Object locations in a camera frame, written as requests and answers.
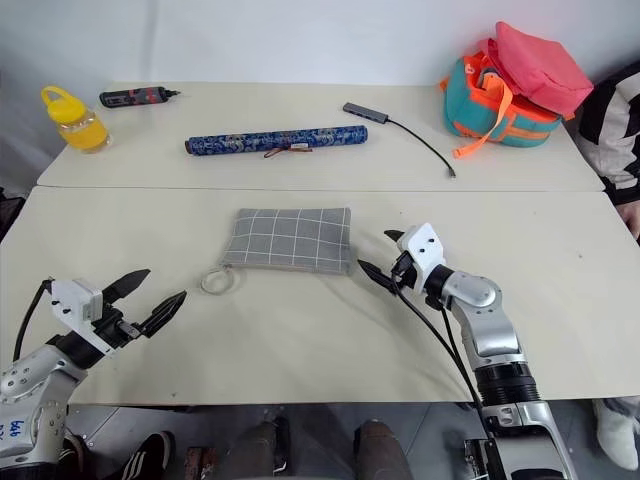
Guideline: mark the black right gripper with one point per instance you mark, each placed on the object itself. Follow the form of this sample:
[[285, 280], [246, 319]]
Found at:
[[407, 272]]

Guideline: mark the grey checked fabric pouch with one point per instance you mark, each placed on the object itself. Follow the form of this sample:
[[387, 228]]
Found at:
[[287, 242]]

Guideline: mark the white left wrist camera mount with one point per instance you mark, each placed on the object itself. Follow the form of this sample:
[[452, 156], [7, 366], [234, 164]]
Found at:
[[70, 302]]

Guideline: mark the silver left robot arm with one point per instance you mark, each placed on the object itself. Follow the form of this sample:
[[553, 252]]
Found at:
[[30, 380]]

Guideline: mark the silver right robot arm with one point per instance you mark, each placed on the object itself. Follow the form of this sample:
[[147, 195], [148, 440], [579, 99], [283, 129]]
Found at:
[[492, 330]]

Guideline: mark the yellow lidded juice bottle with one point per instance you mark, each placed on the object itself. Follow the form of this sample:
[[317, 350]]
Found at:
[[82, 127]]

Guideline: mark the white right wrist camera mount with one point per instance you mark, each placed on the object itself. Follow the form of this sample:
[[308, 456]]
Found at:
[[425, 250]]

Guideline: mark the blue patterned rolled scroll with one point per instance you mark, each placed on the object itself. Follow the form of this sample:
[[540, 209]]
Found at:
[[275, 139]]

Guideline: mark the brown block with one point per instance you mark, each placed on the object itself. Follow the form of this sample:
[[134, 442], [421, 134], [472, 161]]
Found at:
[[201, 462]]

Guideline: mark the dark rounded shape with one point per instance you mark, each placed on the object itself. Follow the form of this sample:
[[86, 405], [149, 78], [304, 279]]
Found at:
[[382, 450]]

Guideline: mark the black red electric screwdriver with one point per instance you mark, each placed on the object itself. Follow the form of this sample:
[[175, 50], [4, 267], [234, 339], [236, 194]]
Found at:
[[135, 97]]

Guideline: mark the person in striped clothing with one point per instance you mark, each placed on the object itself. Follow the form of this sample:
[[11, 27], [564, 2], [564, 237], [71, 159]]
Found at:
[[612, 130]]

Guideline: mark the black shoe with white stripes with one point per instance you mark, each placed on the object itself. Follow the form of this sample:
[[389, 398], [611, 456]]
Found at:
[[147, 457]]

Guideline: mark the teal orange pink bag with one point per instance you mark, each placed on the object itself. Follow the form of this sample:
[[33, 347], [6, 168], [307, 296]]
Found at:
[[500, 107]]

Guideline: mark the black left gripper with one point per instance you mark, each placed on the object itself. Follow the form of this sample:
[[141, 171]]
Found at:
[[112, 327]]

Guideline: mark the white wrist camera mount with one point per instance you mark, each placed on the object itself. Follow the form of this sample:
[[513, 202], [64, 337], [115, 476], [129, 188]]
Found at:
[[70, 302], [425, 250]]

